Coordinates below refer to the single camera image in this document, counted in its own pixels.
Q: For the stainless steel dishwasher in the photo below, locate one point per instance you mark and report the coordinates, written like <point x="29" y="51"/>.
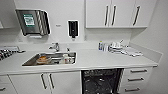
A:
<point x="101" y="81"/>

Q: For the small chrome sink knob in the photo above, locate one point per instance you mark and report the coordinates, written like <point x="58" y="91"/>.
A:
<point x="68" y="48"/>

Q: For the white cup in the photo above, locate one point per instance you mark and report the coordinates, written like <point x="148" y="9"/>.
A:
<point x="67" y="59"/>

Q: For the small white bottle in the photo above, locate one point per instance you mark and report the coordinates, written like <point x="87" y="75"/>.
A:
<point x="105" y="47"/>

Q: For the black soap dispenser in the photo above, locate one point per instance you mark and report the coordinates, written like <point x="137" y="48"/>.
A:
<point x="73" y="28"/>

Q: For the chrome faucet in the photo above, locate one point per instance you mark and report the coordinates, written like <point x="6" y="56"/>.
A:
<point x="54" y="47"/>

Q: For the stack of white plates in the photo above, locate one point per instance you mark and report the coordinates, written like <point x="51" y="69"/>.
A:
<point x="115" y="46"/>

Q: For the bowl with orange food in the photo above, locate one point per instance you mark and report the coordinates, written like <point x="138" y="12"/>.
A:
<point x="43" y="59"/>

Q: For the white cloth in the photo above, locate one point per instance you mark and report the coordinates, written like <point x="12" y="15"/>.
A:
<point x="132" y="52"/>

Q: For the stainless steel sink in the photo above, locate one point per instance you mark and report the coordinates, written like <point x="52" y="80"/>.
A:
<point x="30" y="61"/>

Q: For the steel paper towel dispenser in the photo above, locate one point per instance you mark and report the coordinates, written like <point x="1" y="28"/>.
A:
<point x="31" y="21"/>

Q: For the white narrow drawer cabinet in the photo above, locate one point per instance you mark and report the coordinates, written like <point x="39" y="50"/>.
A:
<point x="136" y="80"/>

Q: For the small wall label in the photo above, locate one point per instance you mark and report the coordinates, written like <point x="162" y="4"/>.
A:
<point x="58" y="25"/>

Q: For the white three-door wall cabinet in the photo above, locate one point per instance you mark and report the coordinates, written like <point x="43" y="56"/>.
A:
<point x="116" y="13"/>

